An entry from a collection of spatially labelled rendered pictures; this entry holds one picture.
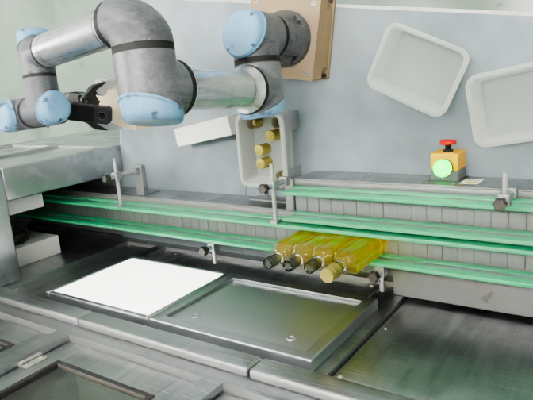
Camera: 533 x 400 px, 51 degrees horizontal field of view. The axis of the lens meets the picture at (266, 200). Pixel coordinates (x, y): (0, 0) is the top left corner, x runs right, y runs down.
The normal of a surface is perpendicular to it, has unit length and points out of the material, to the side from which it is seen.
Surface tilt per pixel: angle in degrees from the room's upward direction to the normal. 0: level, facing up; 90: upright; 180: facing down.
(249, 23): 12
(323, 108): 0
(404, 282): 0
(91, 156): 90
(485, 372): 90
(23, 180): 90
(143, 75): 39
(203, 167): 0
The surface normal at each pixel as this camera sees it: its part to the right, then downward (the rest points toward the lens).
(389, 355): -0.06, -0.97
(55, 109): 0.80, -0.02
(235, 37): -0.55, 0.04
